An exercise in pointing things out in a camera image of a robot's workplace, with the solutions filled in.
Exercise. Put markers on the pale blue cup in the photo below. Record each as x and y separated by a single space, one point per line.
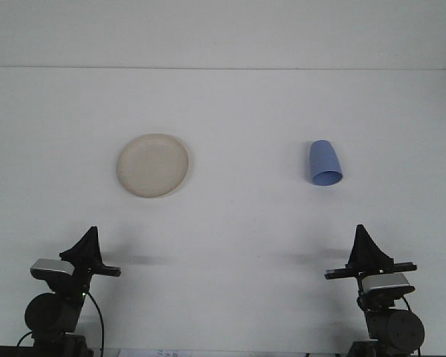
323 160

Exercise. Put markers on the pale round plate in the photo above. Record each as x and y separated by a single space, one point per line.
152 167

